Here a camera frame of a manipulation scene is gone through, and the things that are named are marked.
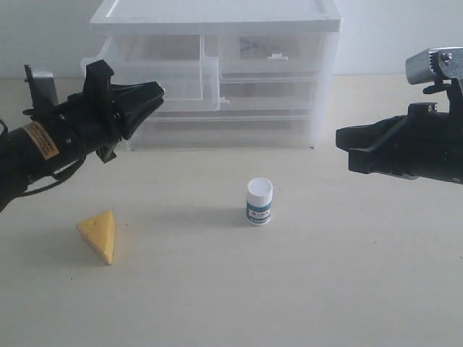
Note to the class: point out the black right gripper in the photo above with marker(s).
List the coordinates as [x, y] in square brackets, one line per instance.
[425, 143]

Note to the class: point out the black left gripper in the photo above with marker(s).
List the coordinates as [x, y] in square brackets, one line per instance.
[89, 114]

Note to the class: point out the white pill bottle teal label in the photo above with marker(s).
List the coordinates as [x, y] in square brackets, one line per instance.
[259, 200]

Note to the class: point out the yellow cheese wedge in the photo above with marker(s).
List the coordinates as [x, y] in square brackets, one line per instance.
[98, 232]

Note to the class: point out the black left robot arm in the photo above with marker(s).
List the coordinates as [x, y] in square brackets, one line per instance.
[60, 136]

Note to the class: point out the middle wide clear drawer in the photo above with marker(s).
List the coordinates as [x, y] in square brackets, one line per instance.
[266, 96]

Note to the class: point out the wide clear drawer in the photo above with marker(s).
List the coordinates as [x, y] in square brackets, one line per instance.
[266, 96]
[263, 128]

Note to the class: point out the bottom wide clear drawer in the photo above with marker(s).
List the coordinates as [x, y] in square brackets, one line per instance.
[263, 128]

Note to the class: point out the white plastic drawer cabinet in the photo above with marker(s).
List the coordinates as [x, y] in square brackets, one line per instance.
[232, 18]

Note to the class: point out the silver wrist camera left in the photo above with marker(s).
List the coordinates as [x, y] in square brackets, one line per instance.
[42, 88]

